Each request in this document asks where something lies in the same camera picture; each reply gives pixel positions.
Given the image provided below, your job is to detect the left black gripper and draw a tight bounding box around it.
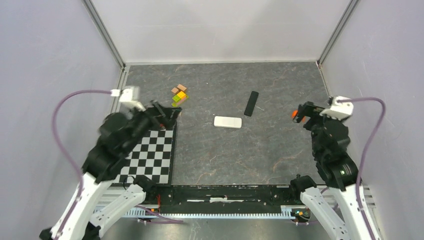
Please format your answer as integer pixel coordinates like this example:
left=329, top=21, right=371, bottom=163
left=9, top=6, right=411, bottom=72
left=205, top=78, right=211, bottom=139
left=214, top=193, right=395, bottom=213
left=122, top=98, right=182, bottom=154

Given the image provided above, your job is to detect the black remote control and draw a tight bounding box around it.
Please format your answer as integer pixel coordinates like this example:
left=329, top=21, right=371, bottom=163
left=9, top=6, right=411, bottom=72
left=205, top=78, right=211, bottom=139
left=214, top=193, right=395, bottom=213
left=243, top=91, right=259, bottom=117

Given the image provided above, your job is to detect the white remote control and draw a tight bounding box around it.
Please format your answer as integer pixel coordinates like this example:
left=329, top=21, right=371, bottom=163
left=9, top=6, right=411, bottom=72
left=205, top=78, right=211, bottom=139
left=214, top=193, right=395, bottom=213
left=213, top=116, right=243, bottom=129

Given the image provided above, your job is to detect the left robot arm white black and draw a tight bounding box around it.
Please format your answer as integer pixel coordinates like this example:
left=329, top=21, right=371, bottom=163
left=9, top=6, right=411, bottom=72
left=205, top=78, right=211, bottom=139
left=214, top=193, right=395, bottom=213
left=39, top=100, right=182, bottom=240

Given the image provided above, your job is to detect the orange tape roll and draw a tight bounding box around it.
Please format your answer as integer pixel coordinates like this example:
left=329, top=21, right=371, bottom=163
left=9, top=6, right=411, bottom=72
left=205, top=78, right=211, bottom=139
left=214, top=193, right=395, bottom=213
left=291, top=110, right=298, bottom=120

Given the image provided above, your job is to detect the green yellow block stack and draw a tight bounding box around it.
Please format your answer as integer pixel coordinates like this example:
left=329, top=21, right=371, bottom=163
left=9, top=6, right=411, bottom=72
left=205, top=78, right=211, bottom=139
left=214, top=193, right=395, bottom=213
left=171, top=91, right=189, bottom=107

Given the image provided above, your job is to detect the tan wooden block pair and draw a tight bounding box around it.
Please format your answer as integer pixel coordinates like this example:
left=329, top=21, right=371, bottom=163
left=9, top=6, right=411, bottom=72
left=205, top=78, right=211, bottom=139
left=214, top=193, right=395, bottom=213
left=171, top=84, right=187, bottom=95

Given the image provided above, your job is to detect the black white checkerboard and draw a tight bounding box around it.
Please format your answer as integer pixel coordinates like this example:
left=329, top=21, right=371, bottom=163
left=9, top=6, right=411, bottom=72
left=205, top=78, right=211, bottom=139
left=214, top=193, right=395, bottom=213
left=112, top=124, right=178, bottom=187

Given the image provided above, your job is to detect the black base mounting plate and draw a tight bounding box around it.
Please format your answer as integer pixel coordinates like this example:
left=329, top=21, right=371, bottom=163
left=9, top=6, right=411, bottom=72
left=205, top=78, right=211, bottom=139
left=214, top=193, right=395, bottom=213
left=139, top=184, right=303, bottom=215

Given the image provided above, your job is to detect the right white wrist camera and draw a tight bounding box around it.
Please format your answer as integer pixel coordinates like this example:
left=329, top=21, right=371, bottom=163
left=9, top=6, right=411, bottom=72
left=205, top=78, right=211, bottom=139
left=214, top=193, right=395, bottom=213
left=319, top=96, right=354, bottom=121

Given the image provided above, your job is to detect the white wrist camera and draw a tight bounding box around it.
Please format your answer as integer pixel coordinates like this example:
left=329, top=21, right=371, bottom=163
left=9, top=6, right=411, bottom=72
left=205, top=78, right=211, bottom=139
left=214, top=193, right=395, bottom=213
left=319, top=96, right=354, bottom=121
left=110, top=86, right=146, bottom=112

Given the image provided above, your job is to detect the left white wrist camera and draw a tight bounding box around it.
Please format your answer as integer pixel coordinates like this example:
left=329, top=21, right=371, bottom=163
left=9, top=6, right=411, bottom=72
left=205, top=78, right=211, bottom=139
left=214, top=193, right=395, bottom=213
left=110, top=86, right=146, bottom=112

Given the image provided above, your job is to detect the aluminium slotted cable duct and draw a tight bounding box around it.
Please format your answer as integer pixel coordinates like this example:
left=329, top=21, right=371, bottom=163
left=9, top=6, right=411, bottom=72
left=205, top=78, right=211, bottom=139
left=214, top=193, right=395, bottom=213
left=125, top=206, right=299, bottom=220

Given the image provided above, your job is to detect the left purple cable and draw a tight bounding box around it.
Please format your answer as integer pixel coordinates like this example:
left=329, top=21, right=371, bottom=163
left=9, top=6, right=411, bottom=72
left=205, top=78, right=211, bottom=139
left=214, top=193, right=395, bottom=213
left=51, top=89, right=114, bottom=240

